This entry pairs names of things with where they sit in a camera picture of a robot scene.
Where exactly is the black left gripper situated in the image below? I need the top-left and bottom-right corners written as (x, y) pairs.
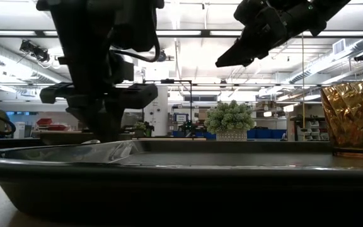
top-left (39, 52), bottom-right (159, 143)

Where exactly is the black ceiling-mounted device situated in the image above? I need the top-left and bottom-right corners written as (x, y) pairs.
top-left (18, 39), bottom-right (52, 64)

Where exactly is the small background potted plant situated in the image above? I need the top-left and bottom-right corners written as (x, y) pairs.
top-left (133, 120), bottom-right (155, 138)

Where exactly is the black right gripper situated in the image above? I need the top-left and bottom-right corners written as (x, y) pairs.
top-left (215, 0), bottom-right (312, 68)

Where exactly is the small green potted plant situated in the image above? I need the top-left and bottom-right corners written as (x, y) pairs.
top-left (204, 100), bottom-right (256, 142)

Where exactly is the white building pillar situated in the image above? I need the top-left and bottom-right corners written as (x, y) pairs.
top-left (143, 86), bottom-right (169, 137)

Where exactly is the black rectangular serving tray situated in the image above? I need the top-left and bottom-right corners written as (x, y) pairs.
top-left (0, 140), bottom-right (363, 227)

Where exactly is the blue storage bins row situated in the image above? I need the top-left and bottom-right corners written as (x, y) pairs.
top-left (171, 127), bottom-right (288, 141)

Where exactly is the red storage bin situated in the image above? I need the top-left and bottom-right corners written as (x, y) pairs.
top-left (36, 117), bottom-right (71, 132)

